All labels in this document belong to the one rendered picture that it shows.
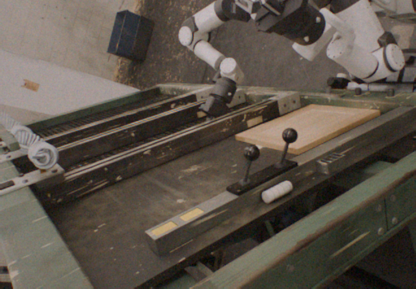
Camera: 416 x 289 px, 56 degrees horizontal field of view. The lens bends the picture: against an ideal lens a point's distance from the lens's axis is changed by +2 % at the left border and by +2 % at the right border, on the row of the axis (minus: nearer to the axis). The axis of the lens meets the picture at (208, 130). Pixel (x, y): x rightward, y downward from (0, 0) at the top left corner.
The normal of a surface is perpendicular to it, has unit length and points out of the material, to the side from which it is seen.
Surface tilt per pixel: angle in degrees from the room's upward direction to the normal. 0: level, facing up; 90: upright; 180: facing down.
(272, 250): 60
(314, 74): 0
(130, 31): 90
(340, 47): 7
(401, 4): 90
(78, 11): 90
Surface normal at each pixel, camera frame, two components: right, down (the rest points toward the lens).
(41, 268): -0.20, -0.94
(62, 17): 0.51, 0.23
